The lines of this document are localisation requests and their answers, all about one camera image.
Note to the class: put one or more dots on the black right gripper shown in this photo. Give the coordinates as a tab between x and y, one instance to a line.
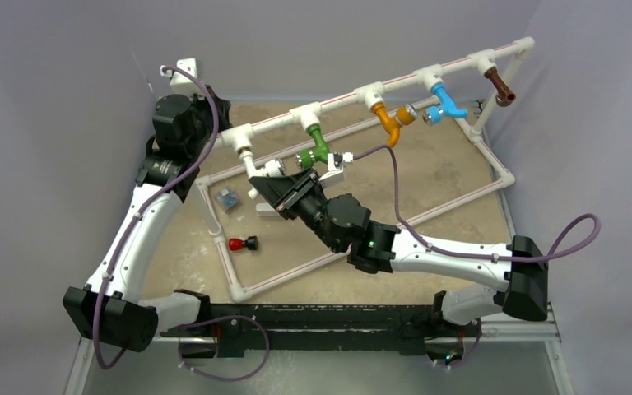
275	188

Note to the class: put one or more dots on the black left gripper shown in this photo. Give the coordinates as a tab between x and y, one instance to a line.
222	109

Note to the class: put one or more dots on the white faucet chrome knob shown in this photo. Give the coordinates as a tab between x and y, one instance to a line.
271	168

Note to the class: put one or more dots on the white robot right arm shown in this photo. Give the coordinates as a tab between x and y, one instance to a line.
509	278

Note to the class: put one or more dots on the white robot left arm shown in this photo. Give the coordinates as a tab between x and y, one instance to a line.
109	304

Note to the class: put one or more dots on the green faucet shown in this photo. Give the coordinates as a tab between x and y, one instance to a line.
307	158

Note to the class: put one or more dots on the small clear blue box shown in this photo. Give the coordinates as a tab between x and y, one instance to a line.
227	199

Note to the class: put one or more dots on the orange faucet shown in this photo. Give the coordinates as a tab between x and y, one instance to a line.
392	124

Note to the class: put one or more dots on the blue faucet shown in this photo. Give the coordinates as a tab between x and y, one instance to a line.
446	107

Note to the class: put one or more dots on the brown faucet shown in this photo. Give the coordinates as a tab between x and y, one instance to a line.
504	96

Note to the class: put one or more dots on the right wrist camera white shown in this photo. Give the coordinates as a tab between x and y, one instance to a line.
336	164

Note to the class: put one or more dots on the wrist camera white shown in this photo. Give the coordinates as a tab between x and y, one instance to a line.
179	82
336	164

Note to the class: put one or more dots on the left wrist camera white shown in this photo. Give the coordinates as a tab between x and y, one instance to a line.
179	82

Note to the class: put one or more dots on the red black faucet handle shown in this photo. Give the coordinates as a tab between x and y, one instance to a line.
250	243

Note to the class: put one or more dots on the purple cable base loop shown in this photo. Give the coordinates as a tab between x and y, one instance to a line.
228	347

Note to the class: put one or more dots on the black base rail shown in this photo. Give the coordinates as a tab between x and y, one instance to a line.
408	329

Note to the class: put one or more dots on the white PVC pipe frame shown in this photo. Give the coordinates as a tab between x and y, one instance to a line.
446	167

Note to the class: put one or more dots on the aluminium table frame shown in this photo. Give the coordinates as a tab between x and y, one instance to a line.
498	329

